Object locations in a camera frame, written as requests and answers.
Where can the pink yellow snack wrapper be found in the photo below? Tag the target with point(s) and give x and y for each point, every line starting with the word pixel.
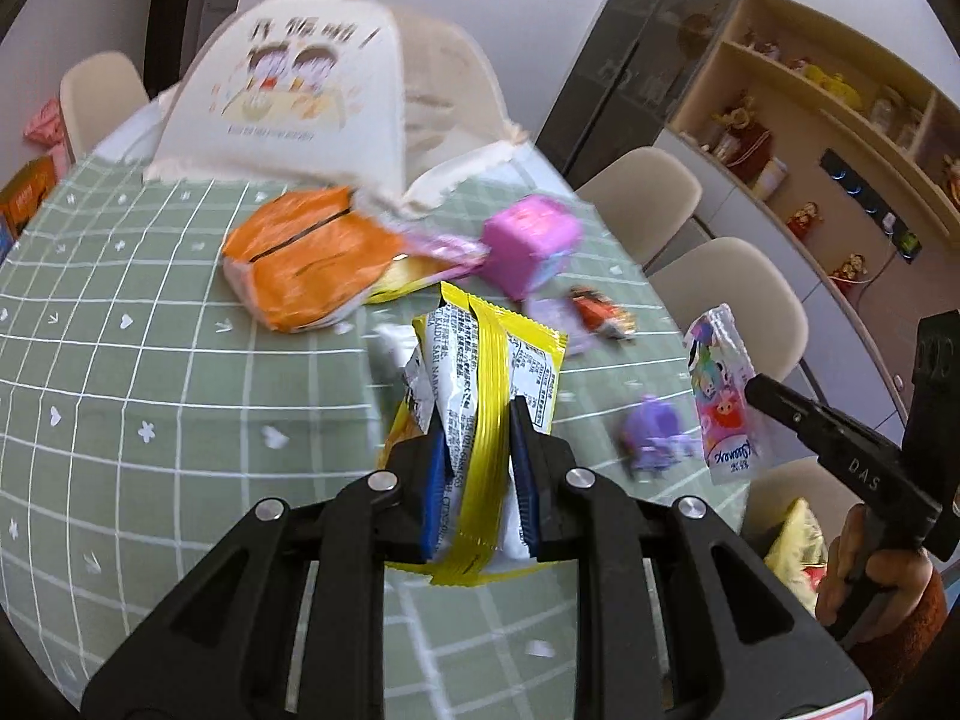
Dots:
pixel 426 260

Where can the green checked tablecloth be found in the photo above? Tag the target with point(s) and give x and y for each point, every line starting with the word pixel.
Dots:
pixel 144 412

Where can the black power strip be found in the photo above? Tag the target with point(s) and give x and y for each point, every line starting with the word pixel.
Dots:
pixel 906 243

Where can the red figurine small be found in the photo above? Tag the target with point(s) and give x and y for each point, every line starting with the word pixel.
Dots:
pixel 803 220

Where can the cartoon tissue packet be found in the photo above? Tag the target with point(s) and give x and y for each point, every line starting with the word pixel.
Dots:
pixel 735 443

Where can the beige chair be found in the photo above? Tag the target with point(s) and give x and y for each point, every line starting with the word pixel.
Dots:
pixel 772 492
pixel 96 96
pixel 768 315
pixel 643 198

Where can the beige chair far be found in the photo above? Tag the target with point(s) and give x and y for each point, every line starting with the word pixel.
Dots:
pixel 643 198

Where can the purple toy carriage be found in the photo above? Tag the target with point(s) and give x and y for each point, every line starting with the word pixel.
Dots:
pixel 654 439

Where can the wooden wall shelf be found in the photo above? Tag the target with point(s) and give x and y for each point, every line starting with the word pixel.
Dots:
pixel 819 84

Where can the white yellow cup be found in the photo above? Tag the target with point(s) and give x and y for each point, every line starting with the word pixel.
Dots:
pixel 770 179

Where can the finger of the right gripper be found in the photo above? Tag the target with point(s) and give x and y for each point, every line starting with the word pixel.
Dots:
pixel 818 427

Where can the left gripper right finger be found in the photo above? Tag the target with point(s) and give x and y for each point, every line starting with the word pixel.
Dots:
pixel 677 617

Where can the beige mesh food cover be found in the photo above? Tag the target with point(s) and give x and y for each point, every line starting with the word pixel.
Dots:
pixel 401 105

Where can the red figurine right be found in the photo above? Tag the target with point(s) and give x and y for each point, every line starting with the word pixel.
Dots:
pixel 850 274

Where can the beige chair left side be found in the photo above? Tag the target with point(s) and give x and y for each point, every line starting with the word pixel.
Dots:
pixel 96 96

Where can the pink toy box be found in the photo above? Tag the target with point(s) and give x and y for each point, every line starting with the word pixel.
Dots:
pixel 528 244

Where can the red figurine large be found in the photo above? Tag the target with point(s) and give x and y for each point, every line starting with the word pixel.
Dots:
pixel 745 144

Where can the beige chair near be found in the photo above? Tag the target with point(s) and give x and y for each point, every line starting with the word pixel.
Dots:
pixel 772 492

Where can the orange box on floor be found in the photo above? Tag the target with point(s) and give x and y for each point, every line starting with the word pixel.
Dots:
pixel 28 188

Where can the beige chair middle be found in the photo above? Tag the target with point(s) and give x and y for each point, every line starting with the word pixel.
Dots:
pixel 768 315

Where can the orange snack bag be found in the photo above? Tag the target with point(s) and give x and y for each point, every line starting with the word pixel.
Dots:
pixel 307 259

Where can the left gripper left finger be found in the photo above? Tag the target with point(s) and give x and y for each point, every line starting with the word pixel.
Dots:
pixel 283 617

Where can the purple translucent wrapper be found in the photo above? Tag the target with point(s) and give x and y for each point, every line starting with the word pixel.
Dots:
pixel 559 313

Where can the yellow trash bag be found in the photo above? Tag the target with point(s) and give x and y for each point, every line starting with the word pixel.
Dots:
pixel 798 555

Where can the right hand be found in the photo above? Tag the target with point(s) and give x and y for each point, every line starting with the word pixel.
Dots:
pixel 902 577

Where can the yellow white snack wrapper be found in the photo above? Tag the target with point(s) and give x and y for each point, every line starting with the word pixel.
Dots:
pixel 470 360

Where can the red candy wrapper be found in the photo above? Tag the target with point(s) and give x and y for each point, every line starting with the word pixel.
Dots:
pixel 601 316

